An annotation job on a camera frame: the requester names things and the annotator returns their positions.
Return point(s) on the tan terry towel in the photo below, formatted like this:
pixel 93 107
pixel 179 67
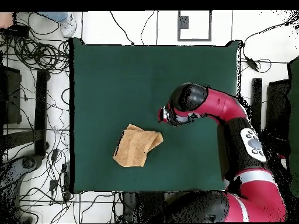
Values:
pixel 133 149

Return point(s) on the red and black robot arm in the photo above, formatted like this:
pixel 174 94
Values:
pixel 224 105

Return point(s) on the black flat box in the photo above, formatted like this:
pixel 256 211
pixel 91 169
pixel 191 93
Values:
pixel 17 31

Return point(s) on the person's hand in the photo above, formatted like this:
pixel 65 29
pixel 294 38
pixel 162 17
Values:
pixel 5 20

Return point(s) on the dark green tablecloth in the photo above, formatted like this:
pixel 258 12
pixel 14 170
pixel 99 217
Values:
pixel 116 81

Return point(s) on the small grey floor box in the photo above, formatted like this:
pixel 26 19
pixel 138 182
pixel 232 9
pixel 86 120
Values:
pixel 184 22

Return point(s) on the black power adapter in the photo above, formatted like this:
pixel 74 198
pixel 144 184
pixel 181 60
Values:
pixel 53 185
pixel 54 155
pixel 251 63

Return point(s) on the black cabinet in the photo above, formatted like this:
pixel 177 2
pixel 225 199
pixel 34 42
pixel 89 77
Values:
pixel 278 109
pixel 11 98

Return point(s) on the white sneaker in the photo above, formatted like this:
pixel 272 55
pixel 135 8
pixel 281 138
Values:
pixel 68 28

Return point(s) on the person's leg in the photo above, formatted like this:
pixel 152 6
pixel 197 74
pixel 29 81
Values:
pixel 55 16

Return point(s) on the grey square floor frame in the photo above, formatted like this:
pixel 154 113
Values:
pixel 178 35

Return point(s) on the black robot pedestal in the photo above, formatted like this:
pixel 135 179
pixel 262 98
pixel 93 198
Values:
pixel 144 207

